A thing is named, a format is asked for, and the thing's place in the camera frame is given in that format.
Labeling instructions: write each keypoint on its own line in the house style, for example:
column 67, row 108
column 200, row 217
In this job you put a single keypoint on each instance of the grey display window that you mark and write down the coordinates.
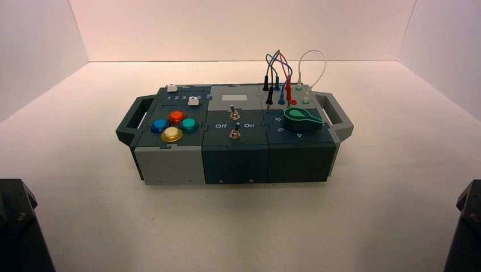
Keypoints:
column 234, row 97

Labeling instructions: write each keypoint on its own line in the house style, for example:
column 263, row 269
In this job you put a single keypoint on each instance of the teal round push button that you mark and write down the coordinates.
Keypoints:
column 189, row 124

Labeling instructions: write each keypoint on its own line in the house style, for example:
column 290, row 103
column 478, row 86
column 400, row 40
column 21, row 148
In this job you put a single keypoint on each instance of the white slider knob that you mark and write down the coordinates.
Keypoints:
column 193, row 101
column 172, row 88

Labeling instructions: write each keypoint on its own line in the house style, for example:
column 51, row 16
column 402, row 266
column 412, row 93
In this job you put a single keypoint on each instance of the green rotary knob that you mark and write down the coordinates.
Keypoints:
column 298, row 119

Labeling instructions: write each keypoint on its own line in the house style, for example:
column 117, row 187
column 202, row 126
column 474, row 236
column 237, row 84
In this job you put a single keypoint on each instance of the orange round push button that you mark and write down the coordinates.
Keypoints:
column 177, row 117

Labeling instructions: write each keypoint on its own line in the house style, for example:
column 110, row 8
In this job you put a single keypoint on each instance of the yellow round push button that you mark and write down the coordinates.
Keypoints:
column 171, row 134

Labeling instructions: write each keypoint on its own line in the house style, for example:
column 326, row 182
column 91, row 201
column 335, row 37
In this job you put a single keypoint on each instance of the grey and teal control box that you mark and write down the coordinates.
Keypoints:
column 169, row 165

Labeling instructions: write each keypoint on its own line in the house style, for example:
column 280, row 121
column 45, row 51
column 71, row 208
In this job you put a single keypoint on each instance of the blue round push button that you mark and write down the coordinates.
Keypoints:
column 160, row 125

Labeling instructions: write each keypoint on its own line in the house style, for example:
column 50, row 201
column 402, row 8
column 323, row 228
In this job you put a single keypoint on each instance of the metal toggle switch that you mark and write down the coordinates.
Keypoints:
column 234, row 113
column 236, row 132

